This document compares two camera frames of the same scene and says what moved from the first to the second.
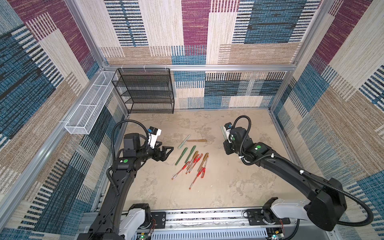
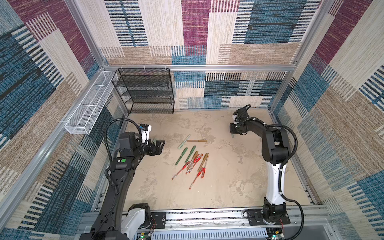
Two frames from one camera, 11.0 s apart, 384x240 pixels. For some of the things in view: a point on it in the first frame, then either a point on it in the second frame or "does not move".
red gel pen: x=180 y=171 does not move
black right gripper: x=226 y=146 -> x=232 y=130
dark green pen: x=179 y=158 does not move
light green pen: x=183 y=142 does not move
